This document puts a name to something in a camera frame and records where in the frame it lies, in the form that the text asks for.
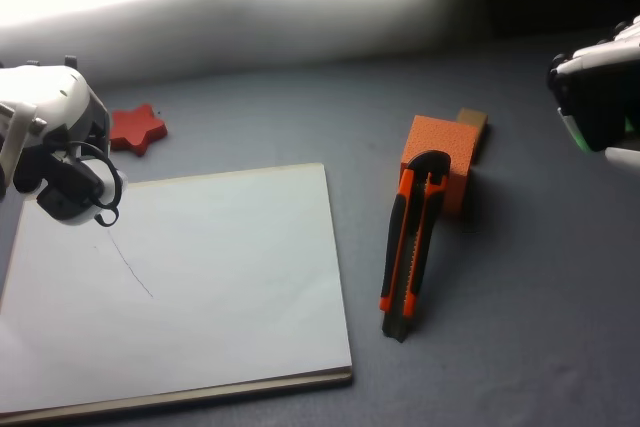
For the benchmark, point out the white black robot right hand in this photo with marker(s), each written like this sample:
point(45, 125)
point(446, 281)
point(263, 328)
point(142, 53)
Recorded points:
point(600, 97)

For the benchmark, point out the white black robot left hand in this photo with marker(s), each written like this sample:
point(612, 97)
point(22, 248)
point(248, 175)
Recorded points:
point(60, 97)

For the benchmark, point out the orange black utility knife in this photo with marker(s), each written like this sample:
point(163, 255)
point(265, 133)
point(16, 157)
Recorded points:
point(402, 247)

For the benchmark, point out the red star block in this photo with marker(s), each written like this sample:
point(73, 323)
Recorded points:
point(137, 129)

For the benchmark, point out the brown wooden block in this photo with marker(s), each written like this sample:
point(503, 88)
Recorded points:
point(472, 117)

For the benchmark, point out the orange foam block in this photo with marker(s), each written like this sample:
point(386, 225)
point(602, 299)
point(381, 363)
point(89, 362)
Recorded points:
point(440, 137)

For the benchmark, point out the grey table cloth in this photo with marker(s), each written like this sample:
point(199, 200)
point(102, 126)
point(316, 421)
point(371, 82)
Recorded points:
point(525, 272)

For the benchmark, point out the white paper pad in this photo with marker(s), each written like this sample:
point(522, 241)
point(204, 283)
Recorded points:
point(200, 272)

